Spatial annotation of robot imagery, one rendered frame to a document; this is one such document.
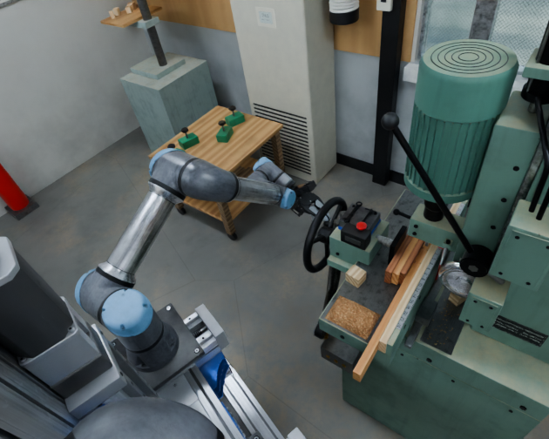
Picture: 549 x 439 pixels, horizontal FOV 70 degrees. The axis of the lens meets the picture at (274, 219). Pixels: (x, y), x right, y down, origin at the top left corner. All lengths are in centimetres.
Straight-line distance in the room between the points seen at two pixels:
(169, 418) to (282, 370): 158
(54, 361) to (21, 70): 296
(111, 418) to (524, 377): 102
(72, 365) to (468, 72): 83
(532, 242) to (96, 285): 103
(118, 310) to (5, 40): 263
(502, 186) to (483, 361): 51
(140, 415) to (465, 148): 74
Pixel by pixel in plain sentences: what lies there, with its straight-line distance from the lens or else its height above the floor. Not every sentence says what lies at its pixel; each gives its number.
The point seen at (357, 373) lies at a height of 94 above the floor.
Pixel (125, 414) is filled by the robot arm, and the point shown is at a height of 145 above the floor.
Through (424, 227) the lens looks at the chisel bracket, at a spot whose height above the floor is 105.
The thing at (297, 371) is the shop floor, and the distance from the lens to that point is 204.
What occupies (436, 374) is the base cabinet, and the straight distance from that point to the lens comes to 133.
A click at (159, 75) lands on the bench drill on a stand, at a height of 73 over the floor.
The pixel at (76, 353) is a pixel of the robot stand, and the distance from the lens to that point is 71.
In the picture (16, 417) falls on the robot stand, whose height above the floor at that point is 139.
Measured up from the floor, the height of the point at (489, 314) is 103.
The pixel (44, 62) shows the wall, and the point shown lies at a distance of 356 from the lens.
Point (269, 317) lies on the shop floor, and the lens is 219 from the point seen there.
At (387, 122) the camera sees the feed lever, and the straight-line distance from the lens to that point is 81.
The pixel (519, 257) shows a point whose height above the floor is 123.
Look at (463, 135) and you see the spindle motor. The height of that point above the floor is 138.
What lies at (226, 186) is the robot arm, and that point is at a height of 116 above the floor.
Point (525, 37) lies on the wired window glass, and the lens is 229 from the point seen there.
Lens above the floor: 187
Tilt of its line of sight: 45 degrees down
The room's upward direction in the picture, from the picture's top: 11 degrees counter-clockwise
